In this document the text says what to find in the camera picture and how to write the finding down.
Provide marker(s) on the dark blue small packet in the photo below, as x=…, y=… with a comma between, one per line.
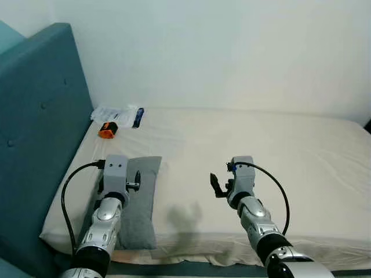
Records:
x=138, y=117

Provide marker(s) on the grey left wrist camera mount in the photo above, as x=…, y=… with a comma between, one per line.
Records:
x=115, y=171

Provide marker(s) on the clear plastic bag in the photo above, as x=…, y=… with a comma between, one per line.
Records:
x=113, y=113

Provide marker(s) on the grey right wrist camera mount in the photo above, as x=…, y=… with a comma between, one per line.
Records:
x=243, y=174

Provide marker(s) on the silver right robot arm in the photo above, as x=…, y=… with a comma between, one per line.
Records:
x=261, y=226

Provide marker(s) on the cream sheeted mattress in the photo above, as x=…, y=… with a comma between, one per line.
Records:
x=261, y=150

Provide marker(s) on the teal upholstered headboard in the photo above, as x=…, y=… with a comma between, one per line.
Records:
x=35, y=116

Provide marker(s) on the grey pillow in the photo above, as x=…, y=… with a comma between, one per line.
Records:
x=142, y=197

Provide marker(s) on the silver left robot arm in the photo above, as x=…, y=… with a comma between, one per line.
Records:
x=103, y=226

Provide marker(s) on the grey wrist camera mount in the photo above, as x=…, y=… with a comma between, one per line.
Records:
x=115, y=171
x=243, y=174

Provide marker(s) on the orange and black device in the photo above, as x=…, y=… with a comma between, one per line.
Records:
x=107, y=130

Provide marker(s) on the teal upholstered bed frame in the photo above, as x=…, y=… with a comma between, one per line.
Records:
x=174, y=270

